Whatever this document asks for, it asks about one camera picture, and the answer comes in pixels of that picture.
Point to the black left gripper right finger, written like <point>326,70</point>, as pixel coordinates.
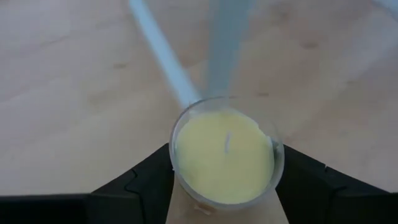
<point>326,199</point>

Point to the yellow candle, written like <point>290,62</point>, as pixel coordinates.
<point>224,161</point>

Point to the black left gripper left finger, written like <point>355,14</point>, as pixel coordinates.
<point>102,205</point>

